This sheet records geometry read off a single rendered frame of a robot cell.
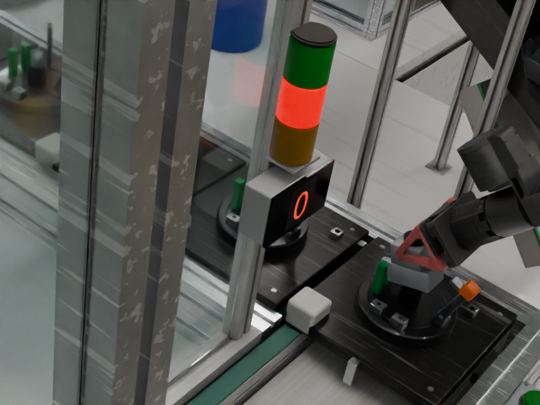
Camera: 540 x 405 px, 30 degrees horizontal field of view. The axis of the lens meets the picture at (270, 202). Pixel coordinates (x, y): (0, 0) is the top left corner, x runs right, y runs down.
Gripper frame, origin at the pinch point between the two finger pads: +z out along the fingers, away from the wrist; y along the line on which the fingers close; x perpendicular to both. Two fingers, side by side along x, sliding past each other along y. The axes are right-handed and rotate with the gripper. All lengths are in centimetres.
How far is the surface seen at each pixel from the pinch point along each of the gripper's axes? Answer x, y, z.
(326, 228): -5.2, -7.0, 19.3
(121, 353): -20, 84, -59
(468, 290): 7.8, 1.0, -5.5
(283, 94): -25.6, 21.4, -12.7
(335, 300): 2.5, 5.4, 12.4
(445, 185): 3, -48, 27
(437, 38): -21, -100, 48
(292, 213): -13.2, 20.5, -4.1
